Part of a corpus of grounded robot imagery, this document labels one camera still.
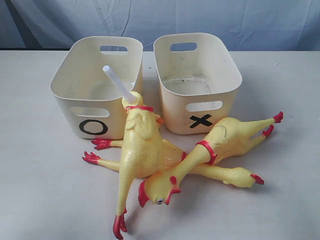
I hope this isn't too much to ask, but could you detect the headless yellow rubber chicken body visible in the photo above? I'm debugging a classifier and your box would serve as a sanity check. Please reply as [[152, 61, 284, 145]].
[[113, 104, 164, 240]]

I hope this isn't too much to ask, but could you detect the yellow rubber chicken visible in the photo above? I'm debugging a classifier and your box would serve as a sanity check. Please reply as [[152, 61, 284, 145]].
[[138, 112, 283, 207]]

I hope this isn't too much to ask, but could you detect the chicken head neck white tube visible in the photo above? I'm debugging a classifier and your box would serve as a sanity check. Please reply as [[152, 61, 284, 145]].
[[102, 65, 164, 129]]

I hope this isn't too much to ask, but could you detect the yellow rubber chicken underneath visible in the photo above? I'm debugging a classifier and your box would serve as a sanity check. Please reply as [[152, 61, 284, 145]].
[[82, 138, 264, 188]]

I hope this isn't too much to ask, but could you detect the cream bin marked X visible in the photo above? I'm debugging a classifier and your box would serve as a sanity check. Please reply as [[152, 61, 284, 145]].
[[153, 32, 243, 135]]

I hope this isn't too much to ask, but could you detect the cream bin marked O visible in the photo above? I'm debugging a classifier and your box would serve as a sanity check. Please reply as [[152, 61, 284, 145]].
[[50, 36, 143, 140]]

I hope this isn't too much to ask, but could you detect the blue backdrop cloth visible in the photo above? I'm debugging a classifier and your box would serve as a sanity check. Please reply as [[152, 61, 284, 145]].
[[0, 0, 320, 51]]

